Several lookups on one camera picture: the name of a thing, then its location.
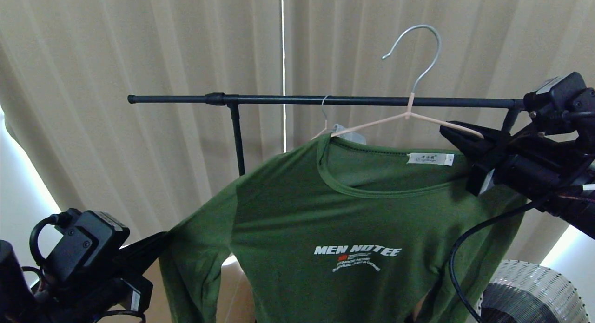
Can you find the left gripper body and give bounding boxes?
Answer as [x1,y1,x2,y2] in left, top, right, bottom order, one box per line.
[44,263,154,323]

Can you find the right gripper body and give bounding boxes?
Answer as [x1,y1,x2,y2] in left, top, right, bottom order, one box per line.
[465,149,591,210]

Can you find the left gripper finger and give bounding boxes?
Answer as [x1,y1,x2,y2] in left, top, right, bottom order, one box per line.
[114,231,169,269]

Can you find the pink clothes hanger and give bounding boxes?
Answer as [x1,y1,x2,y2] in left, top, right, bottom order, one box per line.
[331,25,485,140]
[311,95,333,140]

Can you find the pale grey shorts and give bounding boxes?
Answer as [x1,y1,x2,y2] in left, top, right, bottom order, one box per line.
[331,124,368,145]

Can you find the green garment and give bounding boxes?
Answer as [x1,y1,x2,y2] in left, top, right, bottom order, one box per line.
[158,133,529,323]

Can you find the white laundry basket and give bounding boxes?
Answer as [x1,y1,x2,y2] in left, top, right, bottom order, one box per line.
[476,260,590,323]

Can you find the black clothes rack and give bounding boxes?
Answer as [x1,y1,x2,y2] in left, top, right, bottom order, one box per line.
[127,92,526,177]

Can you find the beige curtain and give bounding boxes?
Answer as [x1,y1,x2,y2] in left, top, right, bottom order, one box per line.
[0,0,595,268]

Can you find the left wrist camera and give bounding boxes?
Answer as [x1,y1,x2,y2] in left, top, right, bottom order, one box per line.
[29,208,131,289]

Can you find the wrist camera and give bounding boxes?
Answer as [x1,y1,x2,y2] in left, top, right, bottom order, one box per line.
[29,208,131,289]
[514,72,595,149]

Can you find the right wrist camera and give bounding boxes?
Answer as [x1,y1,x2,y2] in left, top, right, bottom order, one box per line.
[514,72,595,149]

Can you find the black cable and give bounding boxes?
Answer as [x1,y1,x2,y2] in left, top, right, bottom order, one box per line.
[449,195,558,323]

